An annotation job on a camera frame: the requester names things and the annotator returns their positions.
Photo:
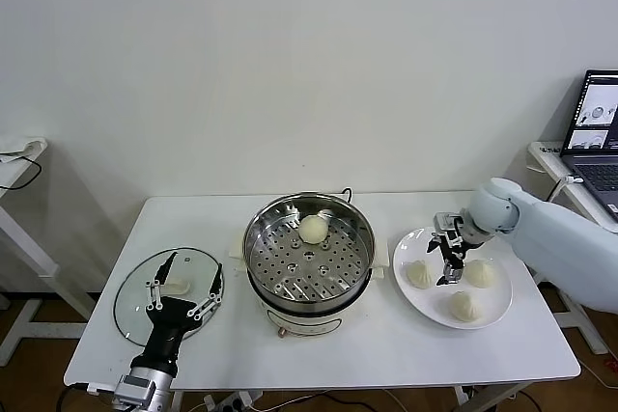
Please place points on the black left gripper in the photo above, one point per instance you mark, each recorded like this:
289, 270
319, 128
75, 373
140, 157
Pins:
166, 322

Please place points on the white power strip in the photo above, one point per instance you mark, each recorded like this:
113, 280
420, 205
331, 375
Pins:
232, 400

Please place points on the white side table with cloth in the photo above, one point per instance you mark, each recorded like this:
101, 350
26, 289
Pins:
12, 173

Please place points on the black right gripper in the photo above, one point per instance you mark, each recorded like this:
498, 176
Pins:
457, 253

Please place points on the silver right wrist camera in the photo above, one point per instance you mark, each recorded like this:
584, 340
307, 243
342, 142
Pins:
441, 221

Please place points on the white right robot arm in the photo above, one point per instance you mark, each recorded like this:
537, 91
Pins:
555, 238

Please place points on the round glass pot lid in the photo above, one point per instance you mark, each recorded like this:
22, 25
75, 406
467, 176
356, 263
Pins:
130, 296

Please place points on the white side table with laptop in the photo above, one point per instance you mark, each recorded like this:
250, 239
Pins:
550, 161

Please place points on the perforated stainless steel steamer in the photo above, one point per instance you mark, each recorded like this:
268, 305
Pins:
338, 267

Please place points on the small printed label sticker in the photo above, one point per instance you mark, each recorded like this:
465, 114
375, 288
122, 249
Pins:
550, 149

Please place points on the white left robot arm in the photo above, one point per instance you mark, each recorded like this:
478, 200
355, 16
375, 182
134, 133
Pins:
149, 388

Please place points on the crumpled white cloth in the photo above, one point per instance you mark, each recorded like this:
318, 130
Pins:
19, 144

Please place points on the dark grey open laptop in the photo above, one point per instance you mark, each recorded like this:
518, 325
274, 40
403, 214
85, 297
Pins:
598, 175

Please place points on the round white plate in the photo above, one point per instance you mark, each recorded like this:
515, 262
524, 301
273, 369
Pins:
410, 301

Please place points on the white steamed baozi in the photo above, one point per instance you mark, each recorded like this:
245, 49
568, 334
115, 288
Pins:
482, 274
313, 229
420, 274
465, 307

